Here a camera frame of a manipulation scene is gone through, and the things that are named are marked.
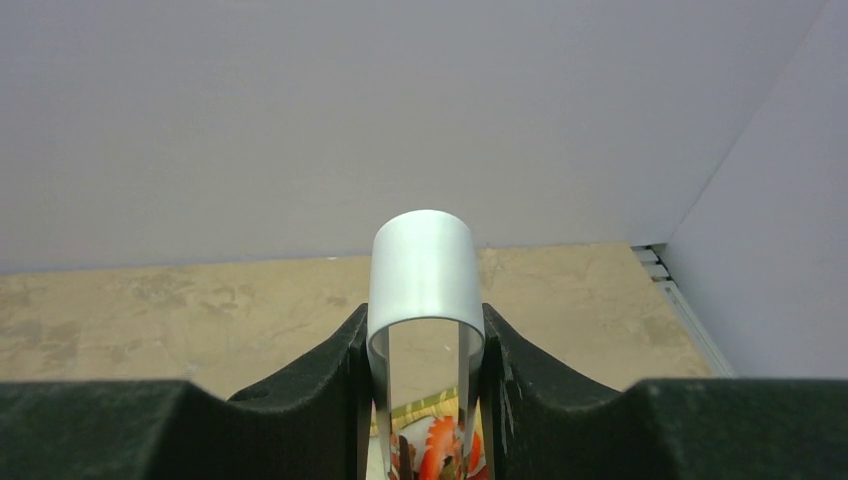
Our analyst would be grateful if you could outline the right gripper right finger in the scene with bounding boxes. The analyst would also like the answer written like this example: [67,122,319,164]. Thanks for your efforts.
[481,305,847,479]

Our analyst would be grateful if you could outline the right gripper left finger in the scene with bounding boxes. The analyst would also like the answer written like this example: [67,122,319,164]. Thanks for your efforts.
[1,306,371,479]

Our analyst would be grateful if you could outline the metal serving tongs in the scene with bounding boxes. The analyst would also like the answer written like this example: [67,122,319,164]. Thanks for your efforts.
[366,210,486,476]

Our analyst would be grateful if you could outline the toy food pile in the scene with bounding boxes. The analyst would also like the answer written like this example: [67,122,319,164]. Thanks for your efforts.
[386,415,489,479]

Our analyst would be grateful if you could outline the aluminium frame rail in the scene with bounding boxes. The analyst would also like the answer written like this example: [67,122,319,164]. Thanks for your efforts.
[631,246,737,378]

